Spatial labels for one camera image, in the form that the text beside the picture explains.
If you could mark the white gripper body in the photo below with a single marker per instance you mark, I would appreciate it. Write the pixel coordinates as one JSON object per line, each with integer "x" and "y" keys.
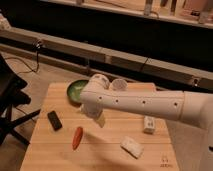
{"x": 96, "y": 113}

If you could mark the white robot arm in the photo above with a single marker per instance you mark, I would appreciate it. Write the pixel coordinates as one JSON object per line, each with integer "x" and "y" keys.
{"x": 192, "y": 108}

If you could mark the green ceramic bowl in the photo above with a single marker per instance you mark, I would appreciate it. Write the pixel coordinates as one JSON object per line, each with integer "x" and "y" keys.
{"x": 74, "y": 90}

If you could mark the black rectangular remote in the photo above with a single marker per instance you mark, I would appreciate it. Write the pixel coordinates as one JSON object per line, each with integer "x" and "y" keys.
{"x": 54, "y": 120}

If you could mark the white sponge block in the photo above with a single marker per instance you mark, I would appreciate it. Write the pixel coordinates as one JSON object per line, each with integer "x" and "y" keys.
{"x": 131, "y": 146}

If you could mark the white tube with cap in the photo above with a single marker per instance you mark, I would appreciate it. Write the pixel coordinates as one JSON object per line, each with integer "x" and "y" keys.
{"x": 149, "y": 125}

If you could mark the black office chair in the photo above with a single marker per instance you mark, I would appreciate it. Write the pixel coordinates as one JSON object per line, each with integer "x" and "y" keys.
{"x": 11, "y": 95}

